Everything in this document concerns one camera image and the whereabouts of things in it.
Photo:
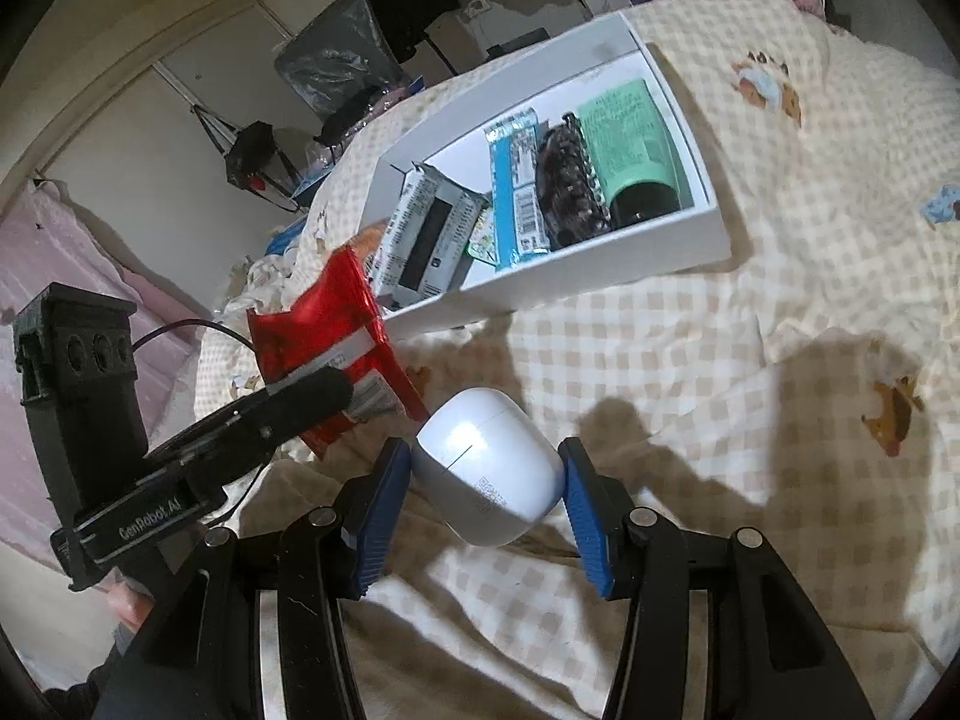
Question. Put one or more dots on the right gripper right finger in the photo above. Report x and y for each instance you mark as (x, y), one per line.
(769, 653)

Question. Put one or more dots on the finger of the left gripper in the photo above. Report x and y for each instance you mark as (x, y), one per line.
(295, 403)

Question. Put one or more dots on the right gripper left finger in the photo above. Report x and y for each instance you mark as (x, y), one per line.
(252, 627)

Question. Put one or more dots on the red snack packet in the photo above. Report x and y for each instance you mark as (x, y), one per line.
(337, 323)

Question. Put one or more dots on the packaged bread bun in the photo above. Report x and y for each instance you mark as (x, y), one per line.
(366, 242)

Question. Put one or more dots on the white earbuds case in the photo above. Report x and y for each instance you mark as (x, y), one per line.
(486, 468)

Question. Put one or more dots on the black white snack wrapper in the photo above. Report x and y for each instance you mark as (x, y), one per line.
(425, 239)

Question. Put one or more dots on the green candy stick package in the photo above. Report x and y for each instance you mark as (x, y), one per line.
(482, 246)

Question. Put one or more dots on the blue white biscuit package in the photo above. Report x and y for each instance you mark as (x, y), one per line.
(518, 225)

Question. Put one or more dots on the dark plastic hair claw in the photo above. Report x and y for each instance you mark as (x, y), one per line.
(568, 189)

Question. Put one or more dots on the green hand cream tube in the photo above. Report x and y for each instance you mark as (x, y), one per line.
(630, 149)

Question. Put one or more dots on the person's left hand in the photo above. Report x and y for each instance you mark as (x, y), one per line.
(129, 605)

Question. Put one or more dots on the pink lace curtain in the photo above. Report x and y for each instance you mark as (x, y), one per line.
(44, 242)

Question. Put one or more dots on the black hanging bag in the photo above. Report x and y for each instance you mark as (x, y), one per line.
(253, 159)

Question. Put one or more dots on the black plastic covered chair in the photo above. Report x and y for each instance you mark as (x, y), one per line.
(339, 54)

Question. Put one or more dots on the white shallow cardboard box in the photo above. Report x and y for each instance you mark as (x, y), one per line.
(553, 78)

